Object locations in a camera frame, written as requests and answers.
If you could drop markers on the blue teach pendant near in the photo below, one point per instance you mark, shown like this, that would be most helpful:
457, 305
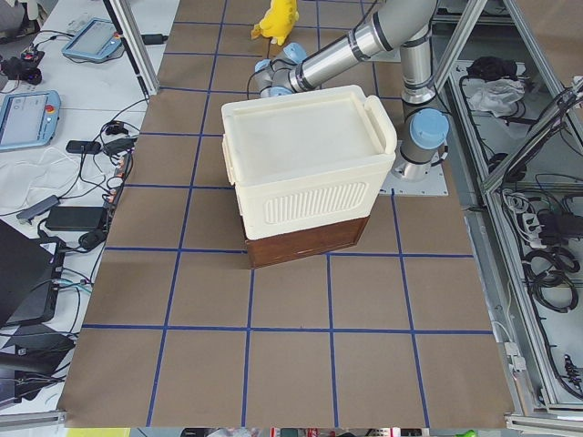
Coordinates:
29, 119

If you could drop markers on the blue teach pendant far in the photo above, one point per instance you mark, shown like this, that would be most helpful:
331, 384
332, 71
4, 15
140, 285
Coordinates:
96, 42

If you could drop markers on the black power adapter brick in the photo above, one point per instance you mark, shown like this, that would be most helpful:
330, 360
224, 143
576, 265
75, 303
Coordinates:
75, 218

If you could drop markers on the cream drawer cabinet wooden base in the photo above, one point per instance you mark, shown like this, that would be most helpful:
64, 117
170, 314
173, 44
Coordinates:
307, 169

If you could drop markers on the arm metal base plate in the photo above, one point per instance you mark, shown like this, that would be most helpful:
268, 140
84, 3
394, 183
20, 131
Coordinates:
410, 180

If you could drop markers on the yellow plush dinosaur toy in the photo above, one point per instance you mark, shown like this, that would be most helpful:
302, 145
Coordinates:
277, 22

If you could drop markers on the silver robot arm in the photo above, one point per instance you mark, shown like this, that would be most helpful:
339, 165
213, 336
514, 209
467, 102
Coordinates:
401, 25

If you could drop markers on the aluminium frame post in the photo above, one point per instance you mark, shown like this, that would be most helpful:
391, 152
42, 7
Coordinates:
125, 23

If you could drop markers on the black laptop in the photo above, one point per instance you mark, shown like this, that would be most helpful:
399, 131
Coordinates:
29, 270

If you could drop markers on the white crumpled cloth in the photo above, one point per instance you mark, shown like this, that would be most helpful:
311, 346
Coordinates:
497, 97

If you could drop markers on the blue teach pendant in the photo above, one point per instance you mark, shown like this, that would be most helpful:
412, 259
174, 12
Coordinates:
96, 42
29, 119

